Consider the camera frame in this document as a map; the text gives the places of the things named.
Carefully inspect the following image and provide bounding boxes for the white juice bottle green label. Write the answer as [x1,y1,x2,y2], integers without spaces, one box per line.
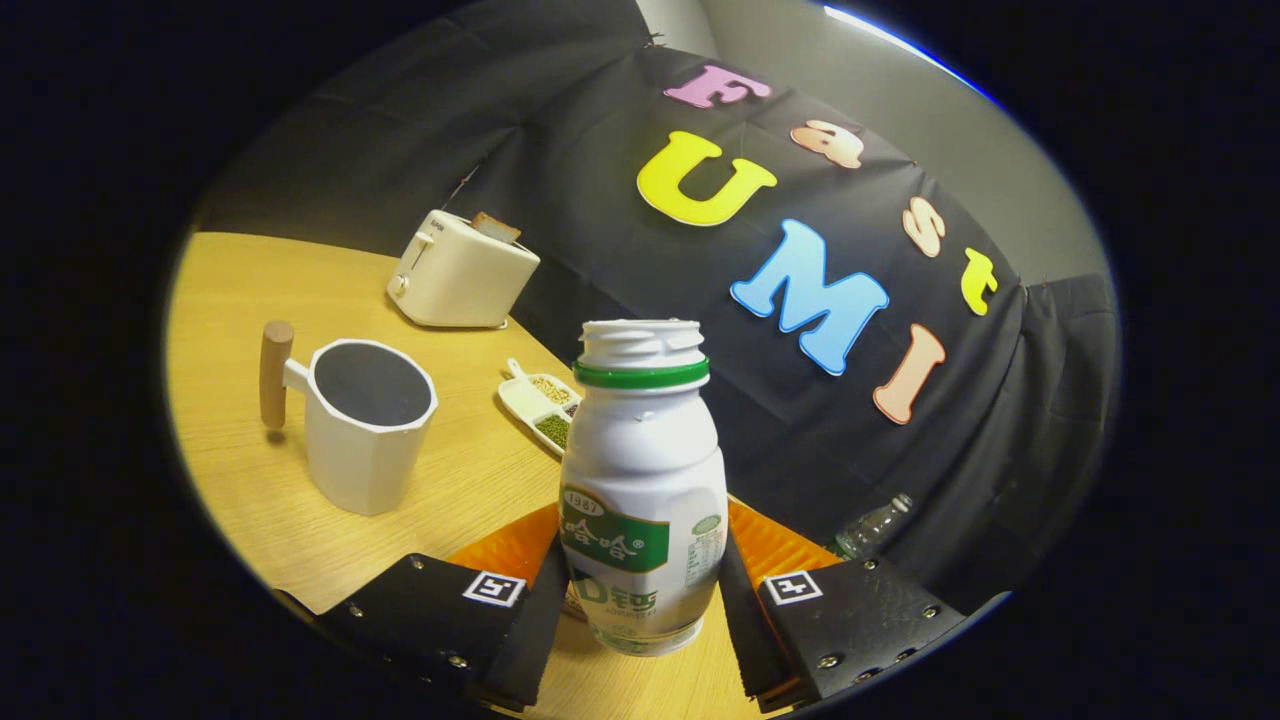
[558,319,729,658]

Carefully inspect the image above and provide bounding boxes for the black backdrop cloth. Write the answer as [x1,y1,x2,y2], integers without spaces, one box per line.
[195,0,1121,611]

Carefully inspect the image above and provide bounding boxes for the cream toaster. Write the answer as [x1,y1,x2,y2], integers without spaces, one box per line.
[387,209,541,329]

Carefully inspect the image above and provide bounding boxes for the clear plastic water bottle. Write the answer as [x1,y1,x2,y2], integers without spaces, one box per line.
[828,492,914,561]

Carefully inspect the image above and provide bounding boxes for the white cup wooden handle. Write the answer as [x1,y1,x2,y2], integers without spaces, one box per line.
[259,320,440,517]

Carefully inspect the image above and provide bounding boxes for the wooden table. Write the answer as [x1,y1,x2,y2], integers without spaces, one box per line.
[165,232,801,720]

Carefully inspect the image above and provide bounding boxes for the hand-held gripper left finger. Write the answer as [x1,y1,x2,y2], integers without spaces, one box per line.
[312,502,573,714]

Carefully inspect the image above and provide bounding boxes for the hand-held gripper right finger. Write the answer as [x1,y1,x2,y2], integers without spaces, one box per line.
[718,498,969,714]

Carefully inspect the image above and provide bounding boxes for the white divided dish of beans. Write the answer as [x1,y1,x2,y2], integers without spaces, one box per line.
[498,358,583,458]

